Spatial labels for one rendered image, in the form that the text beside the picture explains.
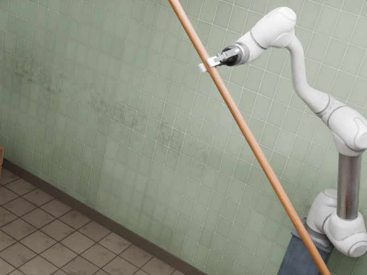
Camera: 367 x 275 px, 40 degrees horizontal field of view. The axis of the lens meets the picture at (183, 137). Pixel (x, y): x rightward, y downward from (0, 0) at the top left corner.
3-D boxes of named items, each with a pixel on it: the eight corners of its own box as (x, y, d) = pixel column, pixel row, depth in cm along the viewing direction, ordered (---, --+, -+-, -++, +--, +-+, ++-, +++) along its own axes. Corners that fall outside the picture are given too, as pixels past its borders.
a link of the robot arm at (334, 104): (324, 87, 233) (339, 99, 222) (348, 105, 242) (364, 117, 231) (305, 109, 236) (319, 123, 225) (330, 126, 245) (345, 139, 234)
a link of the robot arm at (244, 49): (236, 68, 205) (230, 71, 200) (225, 48, 205) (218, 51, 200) (254, 57, 200) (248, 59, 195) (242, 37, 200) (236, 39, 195)
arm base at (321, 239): (300, 216, 289) (303, 208, 286) (337, 235, 280) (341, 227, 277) (288, 229, 274) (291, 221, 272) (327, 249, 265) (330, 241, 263)
